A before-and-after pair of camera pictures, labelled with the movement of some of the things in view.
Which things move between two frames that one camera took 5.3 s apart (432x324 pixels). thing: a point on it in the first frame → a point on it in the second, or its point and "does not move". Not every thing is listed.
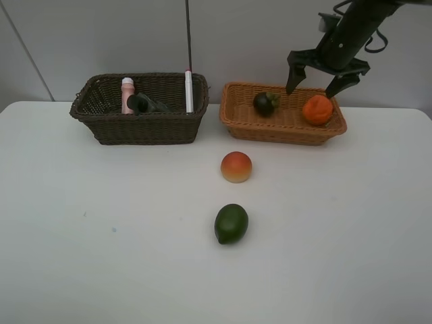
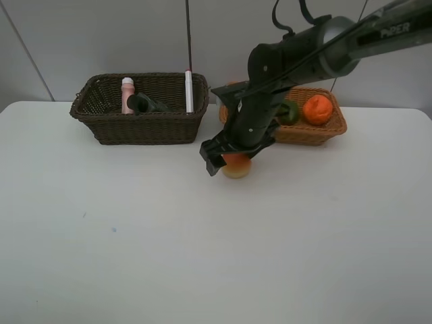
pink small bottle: (127, 90) does not move
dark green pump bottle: (140, 103) does not move
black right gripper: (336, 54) → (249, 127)
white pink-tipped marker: (189, 91) does not move
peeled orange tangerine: (318, 109) does not move
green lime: (231, 223) → (293, 115)
